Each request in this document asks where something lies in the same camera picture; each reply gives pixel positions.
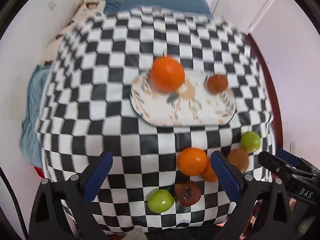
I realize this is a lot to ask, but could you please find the red green apple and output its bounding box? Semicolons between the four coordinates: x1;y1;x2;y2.
227;148;249;173

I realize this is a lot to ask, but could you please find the dark red apple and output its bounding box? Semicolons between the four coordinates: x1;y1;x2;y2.
174;181;202;206

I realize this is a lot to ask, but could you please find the small dark orange tangerine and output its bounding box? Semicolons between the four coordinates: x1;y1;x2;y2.
206;74;228;94

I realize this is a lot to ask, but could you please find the green apple front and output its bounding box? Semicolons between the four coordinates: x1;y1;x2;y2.
148;189;175;213

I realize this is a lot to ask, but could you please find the large orange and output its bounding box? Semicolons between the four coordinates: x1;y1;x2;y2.
150;56;185;93

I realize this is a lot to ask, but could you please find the floral oval plate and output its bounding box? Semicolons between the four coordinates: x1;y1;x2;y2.
130;70;236;127

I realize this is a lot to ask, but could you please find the checkered black white blanket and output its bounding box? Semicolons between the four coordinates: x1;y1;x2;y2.
36;7;274;234

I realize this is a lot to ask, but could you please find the white door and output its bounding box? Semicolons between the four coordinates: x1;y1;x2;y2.
210;0;274;34

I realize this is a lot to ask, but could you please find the beige patterned pillow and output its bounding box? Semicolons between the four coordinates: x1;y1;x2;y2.
39;0;106;66

